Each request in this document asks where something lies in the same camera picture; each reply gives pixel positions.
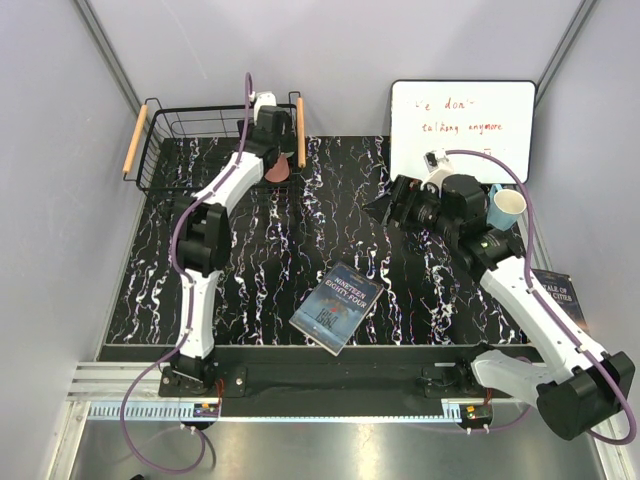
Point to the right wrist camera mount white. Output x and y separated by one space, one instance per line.
439 168

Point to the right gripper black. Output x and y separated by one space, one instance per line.
408 193

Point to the pink plastic cup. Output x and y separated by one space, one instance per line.
279 172

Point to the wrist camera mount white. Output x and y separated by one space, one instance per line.
262 99
439 168

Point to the white whiteboard black frame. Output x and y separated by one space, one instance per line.
490 117

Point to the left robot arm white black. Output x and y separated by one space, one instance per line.
201 240

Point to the Tale of Two Cities book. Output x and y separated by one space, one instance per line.
560 287

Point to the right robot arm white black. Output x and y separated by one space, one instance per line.
579 384

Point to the light blue mug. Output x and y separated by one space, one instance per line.
505 207

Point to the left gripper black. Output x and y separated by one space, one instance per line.
286 139

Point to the black marble pattern mat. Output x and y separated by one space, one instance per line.
282 246

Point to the black wire dish rack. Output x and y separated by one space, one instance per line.
174 152

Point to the Nineteen Eighty-Four book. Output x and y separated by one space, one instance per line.
333 311

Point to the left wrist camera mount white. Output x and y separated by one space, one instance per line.
262 99

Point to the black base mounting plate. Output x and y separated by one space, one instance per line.
243 371

